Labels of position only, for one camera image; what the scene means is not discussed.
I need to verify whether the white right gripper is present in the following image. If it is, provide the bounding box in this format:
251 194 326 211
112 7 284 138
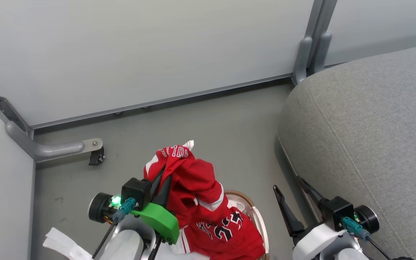
273 176 342 260

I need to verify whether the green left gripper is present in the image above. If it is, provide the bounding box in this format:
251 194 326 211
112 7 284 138
132 165 180 244

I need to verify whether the red basketball jersey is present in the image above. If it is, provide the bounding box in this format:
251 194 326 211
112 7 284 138
143 140 267 260

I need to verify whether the white laundry basket brown rim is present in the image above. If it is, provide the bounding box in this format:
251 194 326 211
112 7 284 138
224 190 270 260

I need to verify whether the white plastic basket liner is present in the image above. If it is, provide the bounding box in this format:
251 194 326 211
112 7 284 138
226 195 256 218

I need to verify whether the black caster wheel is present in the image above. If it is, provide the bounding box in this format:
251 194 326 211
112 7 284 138
88 148 105 166

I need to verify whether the grey fabric sofa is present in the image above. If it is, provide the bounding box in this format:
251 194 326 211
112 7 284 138
277 41 416 260

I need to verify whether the grey metal partition foot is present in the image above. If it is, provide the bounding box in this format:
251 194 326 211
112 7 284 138
5 121 104 163

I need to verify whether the white cloth strip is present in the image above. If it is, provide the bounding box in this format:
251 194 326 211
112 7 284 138
43 227 92 260

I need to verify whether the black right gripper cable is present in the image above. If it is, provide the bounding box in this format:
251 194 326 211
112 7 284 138
341 216 393 260

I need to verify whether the grey metal partition post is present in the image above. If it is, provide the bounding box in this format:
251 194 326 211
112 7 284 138
292 0 338 86

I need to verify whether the grey metal hinge bracket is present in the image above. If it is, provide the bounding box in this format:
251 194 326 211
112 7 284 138
0 95 32 138

